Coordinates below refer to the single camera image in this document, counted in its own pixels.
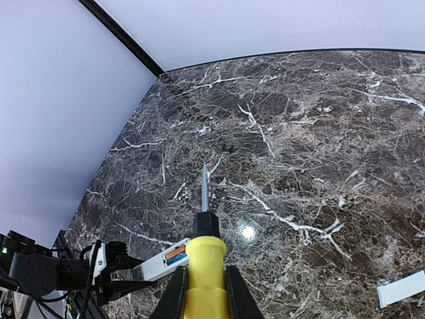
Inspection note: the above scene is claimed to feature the white remote control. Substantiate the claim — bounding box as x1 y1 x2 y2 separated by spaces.
131 238 191 282

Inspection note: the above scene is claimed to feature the white battery cover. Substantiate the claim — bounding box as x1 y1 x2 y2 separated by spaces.
377 270 424 308

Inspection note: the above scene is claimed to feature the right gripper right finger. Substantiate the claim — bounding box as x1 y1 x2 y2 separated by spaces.
225 265 264 319

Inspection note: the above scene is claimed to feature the orange battery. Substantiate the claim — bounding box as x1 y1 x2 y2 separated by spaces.
165 247 185 261

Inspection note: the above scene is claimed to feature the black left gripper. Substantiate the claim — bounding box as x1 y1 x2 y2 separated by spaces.
8 249 154 304

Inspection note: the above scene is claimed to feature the blue battery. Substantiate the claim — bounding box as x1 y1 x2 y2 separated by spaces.
167 253 187 266

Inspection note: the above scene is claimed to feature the yellow handled screwdriver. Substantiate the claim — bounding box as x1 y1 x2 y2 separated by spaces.
184 165 228 318

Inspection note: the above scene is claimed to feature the left black frame post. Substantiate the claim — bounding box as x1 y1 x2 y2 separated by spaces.
78 0 165 78

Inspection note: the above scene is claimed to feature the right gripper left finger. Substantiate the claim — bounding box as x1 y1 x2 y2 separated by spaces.
155 266 188 319

